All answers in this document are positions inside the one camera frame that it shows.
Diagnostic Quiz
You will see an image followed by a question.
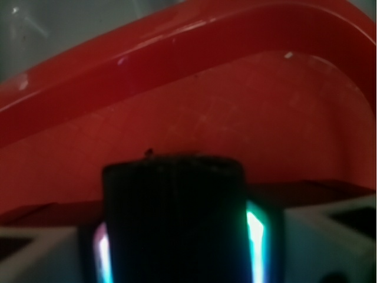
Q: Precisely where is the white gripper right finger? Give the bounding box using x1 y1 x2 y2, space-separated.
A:
246 194 376 282

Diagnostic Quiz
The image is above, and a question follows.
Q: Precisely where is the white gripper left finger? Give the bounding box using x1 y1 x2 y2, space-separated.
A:
1 223 113 282

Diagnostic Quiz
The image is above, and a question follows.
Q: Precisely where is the black box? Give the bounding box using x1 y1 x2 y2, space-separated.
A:
102 155 252 282

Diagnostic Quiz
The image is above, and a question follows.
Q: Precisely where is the red plastic tray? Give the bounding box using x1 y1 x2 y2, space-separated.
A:
1 1 376 225

